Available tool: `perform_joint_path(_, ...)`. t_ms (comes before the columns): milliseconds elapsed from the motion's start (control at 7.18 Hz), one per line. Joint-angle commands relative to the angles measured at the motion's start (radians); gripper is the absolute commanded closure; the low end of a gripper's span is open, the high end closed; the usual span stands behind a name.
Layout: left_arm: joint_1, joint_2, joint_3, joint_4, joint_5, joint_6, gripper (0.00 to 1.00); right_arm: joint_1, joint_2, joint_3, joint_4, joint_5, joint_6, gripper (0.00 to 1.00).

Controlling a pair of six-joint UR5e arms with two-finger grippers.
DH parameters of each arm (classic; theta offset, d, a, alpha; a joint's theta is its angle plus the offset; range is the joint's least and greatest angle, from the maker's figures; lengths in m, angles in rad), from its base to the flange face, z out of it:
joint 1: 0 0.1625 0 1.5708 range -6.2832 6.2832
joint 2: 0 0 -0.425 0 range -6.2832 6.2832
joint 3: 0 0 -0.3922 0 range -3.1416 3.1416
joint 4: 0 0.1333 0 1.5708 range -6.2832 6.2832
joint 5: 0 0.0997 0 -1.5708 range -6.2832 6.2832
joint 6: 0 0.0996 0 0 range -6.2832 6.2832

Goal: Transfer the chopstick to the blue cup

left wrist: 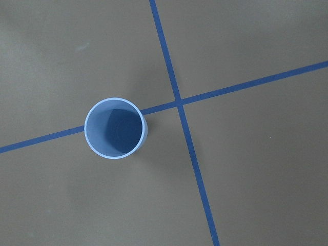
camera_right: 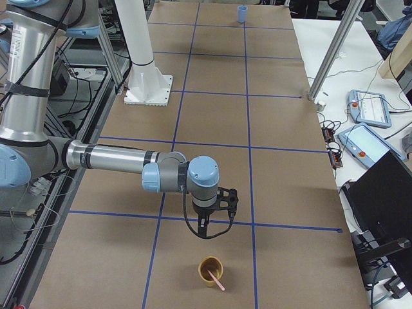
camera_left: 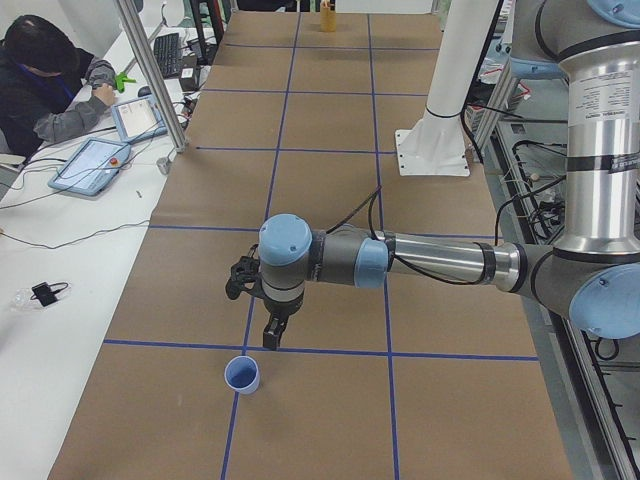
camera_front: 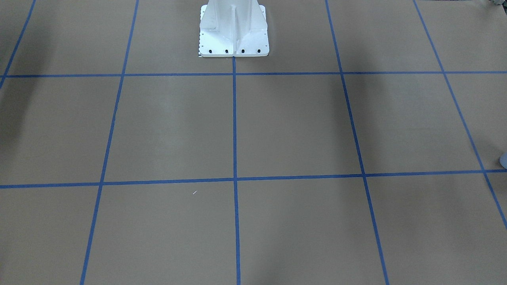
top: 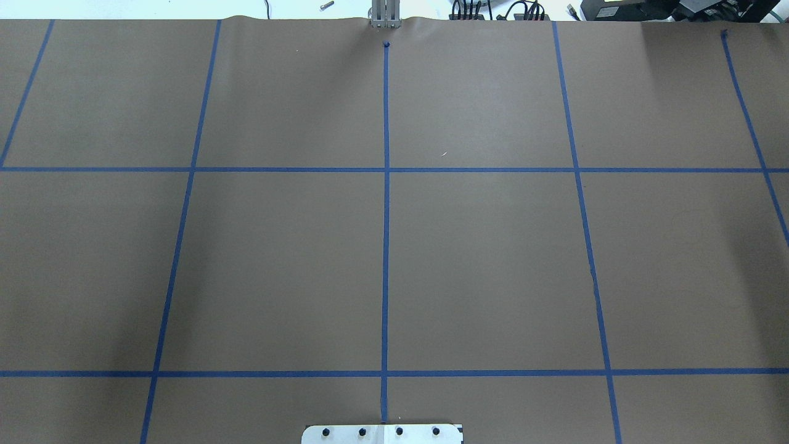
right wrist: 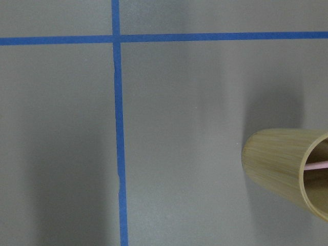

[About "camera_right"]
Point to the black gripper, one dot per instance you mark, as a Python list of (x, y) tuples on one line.
[(203, 212)]

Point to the pink chopstick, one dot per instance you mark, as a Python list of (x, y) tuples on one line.
[(217, 282)]

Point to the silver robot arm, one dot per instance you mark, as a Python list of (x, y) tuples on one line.
[(28, 152)]

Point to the yellow cup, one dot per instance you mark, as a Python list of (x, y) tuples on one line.
[(208, 269)]

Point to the blue cup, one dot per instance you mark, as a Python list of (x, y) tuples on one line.
[(242, 13)]

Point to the small metal cylinder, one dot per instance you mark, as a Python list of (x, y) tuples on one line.
[(320, 105)]

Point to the black monitor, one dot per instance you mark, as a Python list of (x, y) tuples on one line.
[(381, 202)]

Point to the near teach pendant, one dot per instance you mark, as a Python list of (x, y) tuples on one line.
[(366, 145)]

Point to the teach pendant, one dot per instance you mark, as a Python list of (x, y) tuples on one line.
[(370, 108), (366, 145)]

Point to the far teach pendant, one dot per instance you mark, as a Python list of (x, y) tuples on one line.
[(370, 108)]

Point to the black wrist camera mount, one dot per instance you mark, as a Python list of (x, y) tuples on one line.
[(227, 200)]

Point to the white pedestal column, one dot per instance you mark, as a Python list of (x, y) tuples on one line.
[(146, 85)]

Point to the aluminium frame post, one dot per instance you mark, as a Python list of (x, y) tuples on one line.
[(343, 29)]

